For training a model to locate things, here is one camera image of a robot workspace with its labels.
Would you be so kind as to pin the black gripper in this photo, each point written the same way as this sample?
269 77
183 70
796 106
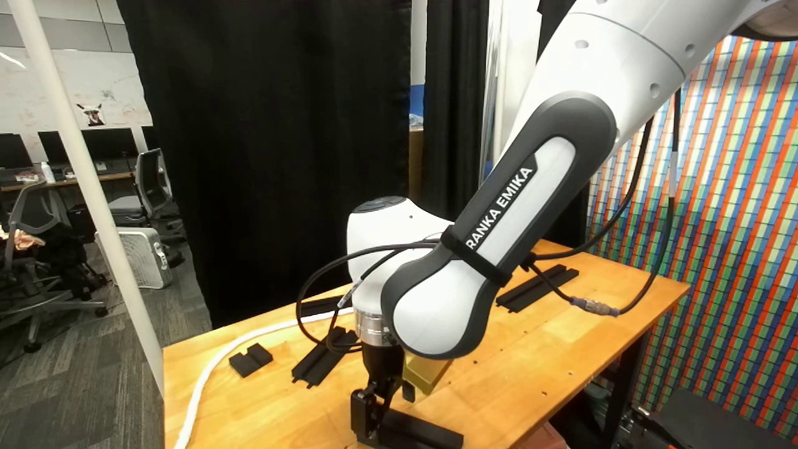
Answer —
383 363

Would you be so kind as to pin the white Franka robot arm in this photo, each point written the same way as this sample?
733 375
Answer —
531 201

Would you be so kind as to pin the white curved plastic tube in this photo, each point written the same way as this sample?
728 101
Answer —
288 324

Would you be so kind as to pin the small black grooved block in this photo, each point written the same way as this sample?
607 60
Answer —
250 363

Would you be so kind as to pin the brown cardboard box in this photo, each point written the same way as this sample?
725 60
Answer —
414 169

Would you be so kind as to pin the black table leg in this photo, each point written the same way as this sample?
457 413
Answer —
618 389

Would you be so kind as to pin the wide black curtain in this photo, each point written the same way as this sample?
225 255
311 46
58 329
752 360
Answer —
275 149

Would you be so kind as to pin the white box on floor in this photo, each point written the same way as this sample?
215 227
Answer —
142 257

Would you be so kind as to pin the grey office chair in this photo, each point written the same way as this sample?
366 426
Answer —
152 188
33 290

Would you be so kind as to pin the narrow black curtain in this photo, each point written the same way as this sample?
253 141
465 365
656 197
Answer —
455 101

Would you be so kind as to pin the black seat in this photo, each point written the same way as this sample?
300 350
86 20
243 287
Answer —
707 425

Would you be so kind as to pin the multicoloured patterned backdrop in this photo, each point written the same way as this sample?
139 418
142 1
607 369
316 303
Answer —
748 314

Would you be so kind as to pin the white slanted pole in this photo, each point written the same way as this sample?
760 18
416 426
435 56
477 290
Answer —
76 163

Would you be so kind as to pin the black curtain beside patterned backdrop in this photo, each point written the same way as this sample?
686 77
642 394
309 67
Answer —
548 16

